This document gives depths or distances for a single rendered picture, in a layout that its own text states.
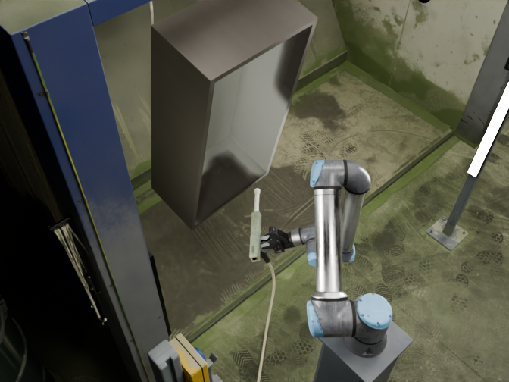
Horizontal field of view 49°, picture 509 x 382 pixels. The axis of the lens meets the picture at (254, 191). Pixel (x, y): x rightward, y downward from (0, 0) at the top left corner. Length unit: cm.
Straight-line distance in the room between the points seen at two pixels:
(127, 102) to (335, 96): 168
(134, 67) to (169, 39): 155
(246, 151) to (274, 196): 50
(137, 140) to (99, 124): 228
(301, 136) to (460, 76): 118
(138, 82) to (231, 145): 78
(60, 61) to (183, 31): 100
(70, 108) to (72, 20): 22
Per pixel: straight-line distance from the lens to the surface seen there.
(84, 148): 151
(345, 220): 260
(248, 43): 226
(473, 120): 433
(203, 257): 348
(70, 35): 133
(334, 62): 473
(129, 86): 374
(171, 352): 144
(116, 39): 373
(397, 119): 443
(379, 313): 236
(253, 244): 290
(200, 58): 217
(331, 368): 274
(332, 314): 234
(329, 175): 235
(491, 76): 409
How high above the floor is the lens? 295
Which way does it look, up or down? 50 degrees down
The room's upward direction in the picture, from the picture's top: 1 degrees clockwise
